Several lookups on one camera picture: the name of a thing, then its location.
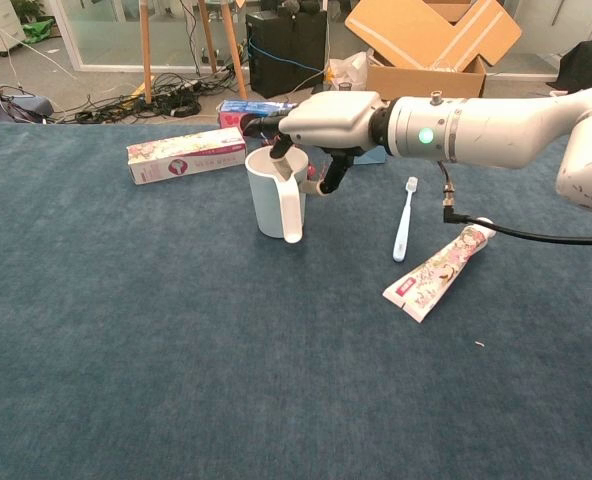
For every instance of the blue felt table mat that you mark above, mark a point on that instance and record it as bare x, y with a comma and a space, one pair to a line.
126, 325

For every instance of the black cloth cover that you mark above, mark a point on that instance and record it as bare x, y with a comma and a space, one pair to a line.
586, 65

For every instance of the black mesh pen holder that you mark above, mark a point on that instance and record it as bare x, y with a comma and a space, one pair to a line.
345, 86

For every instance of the floral long box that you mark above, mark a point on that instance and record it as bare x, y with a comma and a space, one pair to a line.
186, 155

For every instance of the small light blue box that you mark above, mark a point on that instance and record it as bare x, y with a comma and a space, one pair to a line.
371, 157

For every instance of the light blue toothbrush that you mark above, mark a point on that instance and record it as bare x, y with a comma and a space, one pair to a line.
403, 225

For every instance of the wooden stand leg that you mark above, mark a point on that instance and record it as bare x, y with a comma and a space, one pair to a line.
233, 50
146, 50
207, 35

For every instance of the white plastic bag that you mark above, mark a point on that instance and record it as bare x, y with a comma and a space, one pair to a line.
351, 70

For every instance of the open brown cardboard box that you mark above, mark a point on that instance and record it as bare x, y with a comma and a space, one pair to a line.
426, 80

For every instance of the blue pink cookie box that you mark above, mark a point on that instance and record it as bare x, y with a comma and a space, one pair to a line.
236, 107

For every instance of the black computer tower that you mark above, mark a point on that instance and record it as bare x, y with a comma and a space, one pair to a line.
286, 55

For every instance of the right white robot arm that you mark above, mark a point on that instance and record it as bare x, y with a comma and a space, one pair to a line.
501, 135

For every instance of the black phone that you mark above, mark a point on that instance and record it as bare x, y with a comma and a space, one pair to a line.
321, 88

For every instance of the dark red grape bunch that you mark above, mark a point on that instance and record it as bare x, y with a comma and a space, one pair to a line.
312, 172

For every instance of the floral toothpaste tube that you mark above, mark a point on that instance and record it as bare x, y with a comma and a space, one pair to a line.
436, 275

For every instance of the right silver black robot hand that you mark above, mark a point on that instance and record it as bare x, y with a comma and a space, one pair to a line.
336, 120

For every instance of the green bag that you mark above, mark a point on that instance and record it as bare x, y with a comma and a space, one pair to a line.
38, 30

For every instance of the flattened brown cardboard sheet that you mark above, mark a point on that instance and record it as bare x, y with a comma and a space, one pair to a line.
416, 30

